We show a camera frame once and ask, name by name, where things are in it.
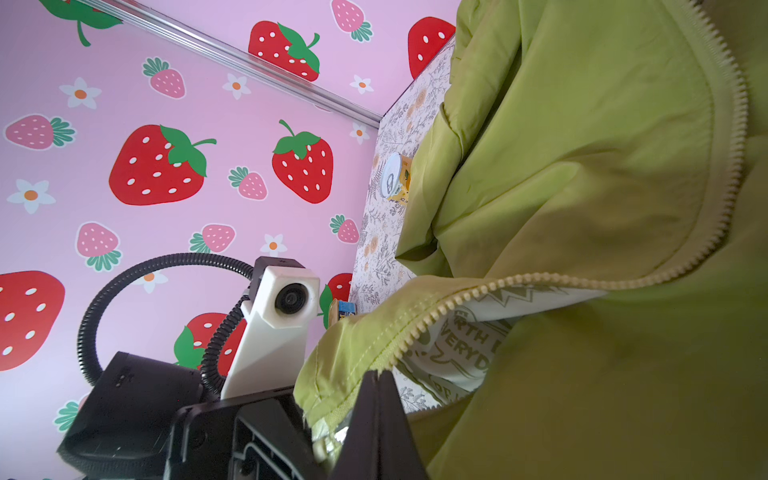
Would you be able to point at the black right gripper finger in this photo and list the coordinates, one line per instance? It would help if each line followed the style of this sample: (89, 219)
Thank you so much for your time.
(379, 444)

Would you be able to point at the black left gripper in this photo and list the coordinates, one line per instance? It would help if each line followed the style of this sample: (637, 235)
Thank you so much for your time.
(256, 436)

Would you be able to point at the green zip jacket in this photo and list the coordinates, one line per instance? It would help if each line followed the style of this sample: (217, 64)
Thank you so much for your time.
(586, 230)

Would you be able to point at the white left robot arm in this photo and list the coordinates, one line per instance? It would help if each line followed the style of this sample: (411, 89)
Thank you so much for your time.
(122, 431)

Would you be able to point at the small white-lidded can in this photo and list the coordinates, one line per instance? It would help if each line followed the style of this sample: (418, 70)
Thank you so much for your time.
(395, 178)

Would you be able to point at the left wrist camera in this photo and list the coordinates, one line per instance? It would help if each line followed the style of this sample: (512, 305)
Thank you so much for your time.
(282, 299)

